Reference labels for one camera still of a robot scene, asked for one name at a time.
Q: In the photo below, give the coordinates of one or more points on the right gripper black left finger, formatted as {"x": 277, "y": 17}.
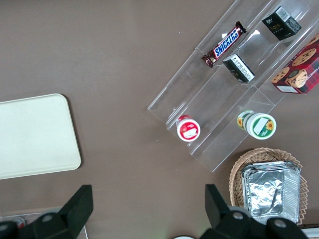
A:
{"x": 74, "y": 214}

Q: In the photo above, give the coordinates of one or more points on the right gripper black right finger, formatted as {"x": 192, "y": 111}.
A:
{"x": 219, "y": 214}

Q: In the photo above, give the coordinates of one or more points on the light wicker basket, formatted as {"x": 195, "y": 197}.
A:
{"x": 235, "y": 179}

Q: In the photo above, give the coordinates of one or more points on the aluminium foil tray stack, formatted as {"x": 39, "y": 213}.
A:
{"x": 266, "y": 191}

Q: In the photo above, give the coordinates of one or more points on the cream rectangular tray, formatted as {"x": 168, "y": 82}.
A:
{"x": 35, "y": 137}

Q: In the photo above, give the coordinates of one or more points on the red-lidded small jar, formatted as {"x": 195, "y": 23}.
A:
{"x": 188, "y": 129}

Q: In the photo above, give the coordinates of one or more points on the white plastic snack bin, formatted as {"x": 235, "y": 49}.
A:
{"x": 312, "y": 234}

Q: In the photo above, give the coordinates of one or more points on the green-lidded sunflower jar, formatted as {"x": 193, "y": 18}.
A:
{"x": 260, "y": 125}

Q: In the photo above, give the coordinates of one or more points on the clear acrylic stepped shelf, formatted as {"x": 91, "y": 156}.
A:
{"x": 199, "y": 99}

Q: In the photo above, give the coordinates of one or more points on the black box white label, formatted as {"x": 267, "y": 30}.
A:
{"x": 238, "y": 68}

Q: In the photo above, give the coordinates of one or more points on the red tartan cookie box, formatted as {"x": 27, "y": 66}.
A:
{"x": 299, "y": 69}

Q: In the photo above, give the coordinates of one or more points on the Snickers chocolate bar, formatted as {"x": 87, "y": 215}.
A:
{"x": 225, "y": 43}

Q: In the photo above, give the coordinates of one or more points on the black box gold lettering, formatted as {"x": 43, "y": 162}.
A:
{"x": 280, "y": 25}

